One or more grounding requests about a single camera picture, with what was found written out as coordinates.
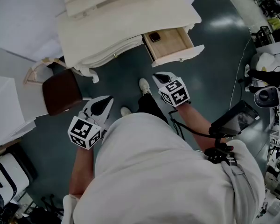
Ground black screen mount bracket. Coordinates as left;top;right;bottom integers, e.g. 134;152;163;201
204;136;238;164

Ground person's white shirt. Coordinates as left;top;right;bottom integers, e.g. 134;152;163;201
63;112;266;224

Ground person's right forearm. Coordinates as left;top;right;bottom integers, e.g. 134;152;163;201
176;100;215;154

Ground cream white dressing table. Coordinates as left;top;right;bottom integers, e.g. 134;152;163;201
57;0;203;84

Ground small black square device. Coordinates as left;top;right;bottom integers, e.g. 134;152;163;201
148;31;161;43

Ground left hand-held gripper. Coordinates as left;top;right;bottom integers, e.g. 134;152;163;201
67;95;114;150

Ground white round camera device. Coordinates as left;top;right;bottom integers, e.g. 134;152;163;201
253;85;280;109

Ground white cardboard box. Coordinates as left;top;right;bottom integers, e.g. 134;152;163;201
0;75;37;149

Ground black cable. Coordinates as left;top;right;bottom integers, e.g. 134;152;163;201
169;111;212;140

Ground person's left white shoe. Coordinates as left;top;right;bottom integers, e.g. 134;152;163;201
120;106;133;117

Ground person's white shoe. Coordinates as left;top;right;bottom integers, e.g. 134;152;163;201
139;77;152;96
120;106;133;117

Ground person's right white shoe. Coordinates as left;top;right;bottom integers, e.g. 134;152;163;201
139;77;152;96

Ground large white wooden drawer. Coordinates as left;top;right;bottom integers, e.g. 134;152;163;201
141;27;205;68

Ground white power cable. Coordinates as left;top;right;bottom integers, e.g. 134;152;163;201
228;37;252;111

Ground person's left forearm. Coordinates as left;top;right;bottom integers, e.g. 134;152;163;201
69;146;96;197

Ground black crate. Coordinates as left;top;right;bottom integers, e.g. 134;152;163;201
251;26;275;48

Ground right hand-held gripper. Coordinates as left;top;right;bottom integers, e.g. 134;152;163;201
152;71;191;108

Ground grey shoulder strap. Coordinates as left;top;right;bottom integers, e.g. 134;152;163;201
220;160;252;221

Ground person's black trousers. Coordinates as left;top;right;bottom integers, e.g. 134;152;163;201
136;92;170;123

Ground white fabric bundle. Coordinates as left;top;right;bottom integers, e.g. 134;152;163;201
251;52;276;72

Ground white box appliance black trim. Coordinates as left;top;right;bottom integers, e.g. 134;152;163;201
0;153;30;209

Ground cream chair with brown seat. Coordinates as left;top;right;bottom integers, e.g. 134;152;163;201
23;56;84;116

